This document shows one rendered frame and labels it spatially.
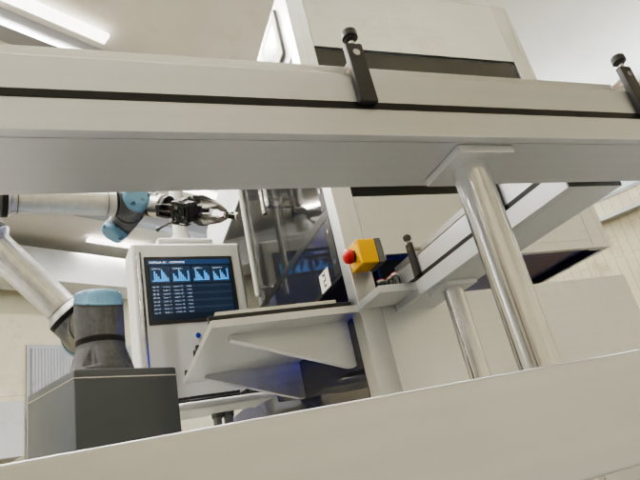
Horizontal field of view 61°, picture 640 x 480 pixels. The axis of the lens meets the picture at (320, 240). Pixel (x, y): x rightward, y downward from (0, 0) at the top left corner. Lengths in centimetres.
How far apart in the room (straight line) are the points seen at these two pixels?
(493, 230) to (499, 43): 175
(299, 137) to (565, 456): 44
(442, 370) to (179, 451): 112
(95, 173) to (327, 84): 29
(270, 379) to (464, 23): 158
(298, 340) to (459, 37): 138
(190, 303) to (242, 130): 189
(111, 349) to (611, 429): 107
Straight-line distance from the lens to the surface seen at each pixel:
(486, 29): 245
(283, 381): 200
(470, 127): 74
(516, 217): 111
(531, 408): 64
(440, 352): 156
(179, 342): 239
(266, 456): 51
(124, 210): 161
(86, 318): 143
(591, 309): 195
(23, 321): 1080
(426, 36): 223
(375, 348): 147
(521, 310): 70
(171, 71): 64
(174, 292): 245
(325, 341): 153
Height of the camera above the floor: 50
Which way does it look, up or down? 22 degrees up
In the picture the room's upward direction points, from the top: 13 degrees counter-clockwise
